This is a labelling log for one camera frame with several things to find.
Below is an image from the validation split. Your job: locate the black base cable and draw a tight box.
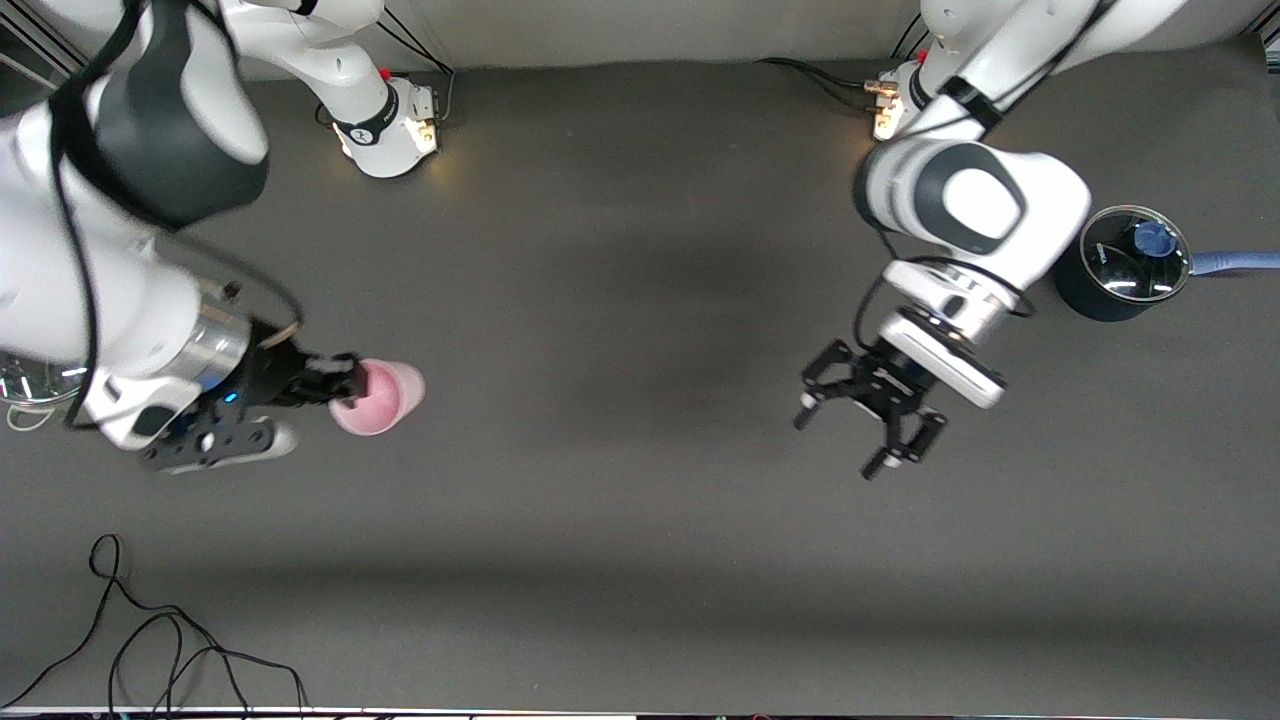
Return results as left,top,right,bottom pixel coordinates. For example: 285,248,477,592
893,14,933,63
755,57,883,93
378,8,457,127
800,64,883,114

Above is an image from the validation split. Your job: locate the loose thin black cable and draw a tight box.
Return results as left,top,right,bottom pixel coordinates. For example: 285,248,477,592
0,533,311,717

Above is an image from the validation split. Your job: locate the dark blue saucepan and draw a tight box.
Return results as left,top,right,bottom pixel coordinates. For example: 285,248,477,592
1055,205,1280,323

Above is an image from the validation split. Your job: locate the aluminium frame rail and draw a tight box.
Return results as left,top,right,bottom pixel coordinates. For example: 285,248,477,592
0,12,81,96

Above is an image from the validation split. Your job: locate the dark grey table mat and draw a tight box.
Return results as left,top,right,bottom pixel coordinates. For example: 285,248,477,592
0,40,1280,717

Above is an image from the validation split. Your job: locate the glass lid with blue knob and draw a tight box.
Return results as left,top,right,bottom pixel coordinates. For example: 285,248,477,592
1082,205,1193,302

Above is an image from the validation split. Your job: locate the pink plastic cup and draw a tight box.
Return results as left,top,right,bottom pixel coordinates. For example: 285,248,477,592
328,358,427,437

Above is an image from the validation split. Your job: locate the glass lid with pale knob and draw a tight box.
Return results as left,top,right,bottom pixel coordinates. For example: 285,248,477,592
0,350,87,408

